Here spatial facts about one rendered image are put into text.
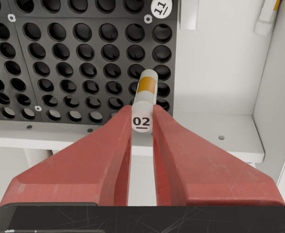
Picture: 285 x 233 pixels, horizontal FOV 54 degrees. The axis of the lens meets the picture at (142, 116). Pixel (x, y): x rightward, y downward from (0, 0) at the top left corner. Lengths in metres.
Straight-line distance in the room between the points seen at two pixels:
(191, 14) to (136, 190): 0.34
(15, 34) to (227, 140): 0.19
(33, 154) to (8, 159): 0.07
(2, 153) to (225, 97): 0.28
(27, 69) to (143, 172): 0.30
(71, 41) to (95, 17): 0.03
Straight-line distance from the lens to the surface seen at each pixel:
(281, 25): 0.25
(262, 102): 0.28
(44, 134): 0.29
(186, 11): 0.24
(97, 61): 0.21
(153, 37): 0.19
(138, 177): 0.48
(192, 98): 0.29
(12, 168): 0.43
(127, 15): 0.19
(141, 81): 0.15
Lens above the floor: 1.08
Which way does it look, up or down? 54 degrees down
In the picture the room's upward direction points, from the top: 168 degrees counter-clockwise
